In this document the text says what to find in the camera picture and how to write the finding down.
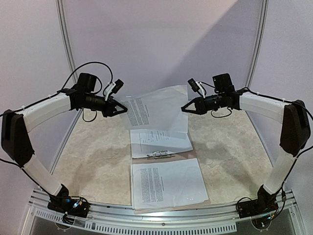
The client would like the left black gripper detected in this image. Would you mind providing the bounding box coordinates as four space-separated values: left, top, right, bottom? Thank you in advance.
80 93 128 117

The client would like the translucent brown folder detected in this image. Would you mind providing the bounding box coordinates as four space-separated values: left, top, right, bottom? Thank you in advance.
130 130 210 212

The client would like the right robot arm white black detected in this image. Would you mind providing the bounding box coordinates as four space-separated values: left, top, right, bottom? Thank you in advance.
181 73 311 213

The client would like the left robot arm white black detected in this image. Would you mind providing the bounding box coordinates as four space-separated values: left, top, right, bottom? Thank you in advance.
1 73 128 212

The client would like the metal folder clip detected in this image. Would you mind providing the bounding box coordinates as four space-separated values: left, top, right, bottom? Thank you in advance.
146 150 175 159

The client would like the perforated metal strip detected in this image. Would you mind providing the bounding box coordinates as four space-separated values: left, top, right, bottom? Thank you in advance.
29 209 238 235

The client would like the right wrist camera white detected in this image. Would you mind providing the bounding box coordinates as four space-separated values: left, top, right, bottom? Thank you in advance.
187 78 206 98

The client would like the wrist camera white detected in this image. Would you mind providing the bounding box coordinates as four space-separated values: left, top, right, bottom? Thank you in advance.
187 78 206 98
103 79 124 101

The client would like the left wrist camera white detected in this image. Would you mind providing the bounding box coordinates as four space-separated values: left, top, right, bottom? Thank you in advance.
103 79 124 101

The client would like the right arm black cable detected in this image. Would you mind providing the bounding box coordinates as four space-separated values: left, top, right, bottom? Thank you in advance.
200 82 313 221

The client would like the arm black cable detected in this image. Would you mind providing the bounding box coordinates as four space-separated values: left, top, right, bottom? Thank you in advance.
0 61 114 194
200 82 313 221

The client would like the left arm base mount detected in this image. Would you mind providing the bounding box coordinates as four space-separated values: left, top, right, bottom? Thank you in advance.
47 195 90 218

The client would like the left aluminium frame post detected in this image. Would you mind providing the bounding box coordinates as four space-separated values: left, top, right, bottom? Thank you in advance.
50 0 82 174

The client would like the aluminium frame post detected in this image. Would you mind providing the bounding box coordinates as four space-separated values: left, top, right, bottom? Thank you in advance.
239 0 268 89
50 0 82 174

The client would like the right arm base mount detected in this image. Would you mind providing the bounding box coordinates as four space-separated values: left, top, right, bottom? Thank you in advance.
235 192 287 220

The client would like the right aluminium frame post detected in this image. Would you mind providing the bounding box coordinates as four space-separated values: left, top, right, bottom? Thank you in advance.
239 0 268 89

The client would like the aluminium front rail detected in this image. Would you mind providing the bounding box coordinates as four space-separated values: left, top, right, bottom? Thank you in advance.
28 189 297 224

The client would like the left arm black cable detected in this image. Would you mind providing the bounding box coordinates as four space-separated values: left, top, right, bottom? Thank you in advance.
0 61 114 194

